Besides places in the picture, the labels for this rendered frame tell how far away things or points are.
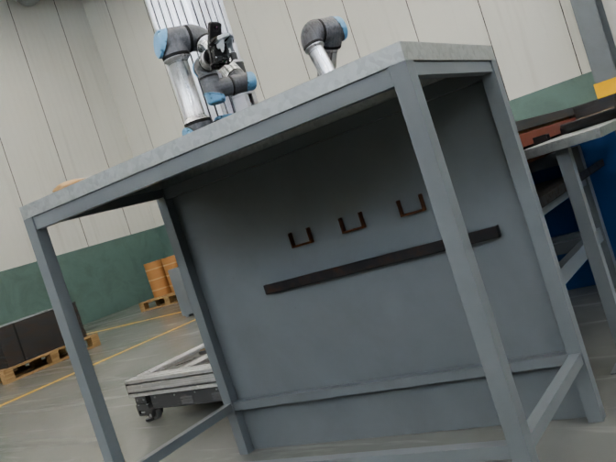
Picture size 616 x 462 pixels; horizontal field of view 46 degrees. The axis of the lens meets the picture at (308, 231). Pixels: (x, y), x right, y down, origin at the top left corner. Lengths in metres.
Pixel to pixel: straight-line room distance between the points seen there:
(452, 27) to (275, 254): 8.43
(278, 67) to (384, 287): 10.15
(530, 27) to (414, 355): 8.23
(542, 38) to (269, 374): 8.10
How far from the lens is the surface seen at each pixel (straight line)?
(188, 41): 3.19
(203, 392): 3.48
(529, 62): 10.24
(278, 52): 12.27
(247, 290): 2.56
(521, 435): 1.60
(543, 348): 2.17
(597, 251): 2.43
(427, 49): 1.64
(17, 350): 8.31
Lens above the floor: 0.79
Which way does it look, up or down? 2 degrees down
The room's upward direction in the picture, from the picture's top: 18 degrees counter-clockwise
